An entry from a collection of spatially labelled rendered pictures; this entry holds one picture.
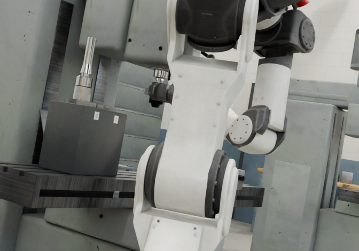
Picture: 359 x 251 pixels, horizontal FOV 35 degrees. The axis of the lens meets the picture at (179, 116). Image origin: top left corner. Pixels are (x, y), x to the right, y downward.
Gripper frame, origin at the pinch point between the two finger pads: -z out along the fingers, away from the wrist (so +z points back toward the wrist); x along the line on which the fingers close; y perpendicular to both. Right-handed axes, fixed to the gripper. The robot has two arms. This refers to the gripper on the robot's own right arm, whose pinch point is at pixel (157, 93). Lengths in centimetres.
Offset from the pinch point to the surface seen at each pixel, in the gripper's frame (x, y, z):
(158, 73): 2.0, -6.1, 1.4
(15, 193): 53, 34, 19
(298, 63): -565, -131, -403
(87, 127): 34.5, 14.9, 17.0
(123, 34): 12.4, -16.8, -6.9
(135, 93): -308, -36, -446
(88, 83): 33.9, 3.0, 12.6
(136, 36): 10.9, -16.4, -1.7
